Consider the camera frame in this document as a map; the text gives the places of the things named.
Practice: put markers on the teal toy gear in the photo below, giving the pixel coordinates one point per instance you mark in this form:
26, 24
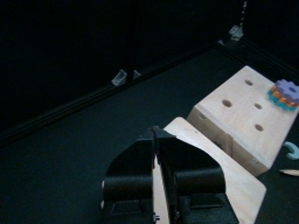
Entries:
278, 102

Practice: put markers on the purple toy gear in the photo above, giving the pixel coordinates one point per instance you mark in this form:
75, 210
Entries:
289, 89

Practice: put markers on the stacked colourful gears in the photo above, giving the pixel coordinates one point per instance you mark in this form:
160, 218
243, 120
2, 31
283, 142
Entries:
281, 98

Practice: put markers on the wooden toy workbench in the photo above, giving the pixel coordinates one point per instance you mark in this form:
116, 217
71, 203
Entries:
241, 116

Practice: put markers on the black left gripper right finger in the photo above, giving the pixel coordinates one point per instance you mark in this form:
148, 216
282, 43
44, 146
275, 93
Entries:
194, 175

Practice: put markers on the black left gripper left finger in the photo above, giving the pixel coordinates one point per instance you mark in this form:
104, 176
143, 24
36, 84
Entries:
130, 172

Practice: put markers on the silver corner bracket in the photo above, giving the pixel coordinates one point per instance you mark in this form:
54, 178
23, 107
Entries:
235, 32
119, 78

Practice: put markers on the black aluminium frame rail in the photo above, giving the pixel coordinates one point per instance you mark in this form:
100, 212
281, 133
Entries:
261, 58
98, 90

